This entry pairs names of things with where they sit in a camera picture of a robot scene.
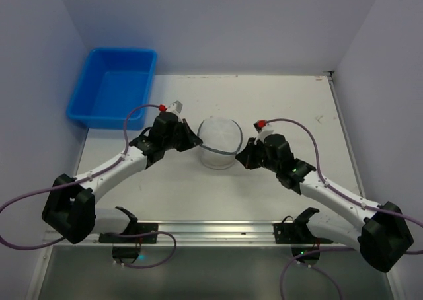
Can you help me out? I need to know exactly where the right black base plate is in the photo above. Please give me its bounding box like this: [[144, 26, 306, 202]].
[[272, 217, 333, 244]]

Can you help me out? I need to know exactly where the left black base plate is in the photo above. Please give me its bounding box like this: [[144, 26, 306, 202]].
[[98, 222, 159, 244]]

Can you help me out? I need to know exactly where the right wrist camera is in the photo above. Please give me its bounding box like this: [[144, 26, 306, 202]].
[[254, 120, 274, 144]]

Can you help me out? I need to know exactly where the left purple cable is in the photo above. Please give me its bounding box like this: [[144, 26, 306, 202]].
[[0, 104, 178, 270]]

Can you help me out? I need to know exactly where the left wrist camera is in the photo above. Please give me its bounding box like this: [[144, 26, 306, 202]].
[[167, 100, 183, 114]]

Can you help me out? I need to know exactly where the white mesh laundry bag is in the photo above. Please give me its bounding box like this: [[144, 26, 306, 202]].
[[197, 116, 243, 170]]

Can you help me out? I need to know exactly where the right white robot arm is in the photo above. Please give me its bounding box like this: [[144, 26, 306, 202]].
[[235, 134, 414, 272]]

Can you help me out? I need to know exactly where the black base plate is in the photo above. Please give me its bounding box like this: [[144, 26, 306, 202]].
[[272, 217, 333, 244], [98, 222, 159, 244]]

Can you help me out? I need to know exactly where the aluminium mounting rail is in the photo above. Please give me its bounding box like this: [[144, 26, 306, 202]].
[[42, 219, 364, 248]]

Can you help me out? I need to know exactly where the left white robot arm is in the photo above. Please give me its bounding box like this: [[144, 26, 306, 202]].
[[42, 112, 203, 244]]

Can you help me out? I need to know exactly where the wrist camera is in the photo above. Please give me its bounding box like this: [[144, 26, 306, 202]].
[[254, 120, 274, 144], [167, 100, 183, 114]]

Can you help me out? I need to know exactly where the blue plastic bin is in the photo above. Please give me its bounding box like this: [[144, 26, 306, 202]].
[[67, 47, 157, 130]]

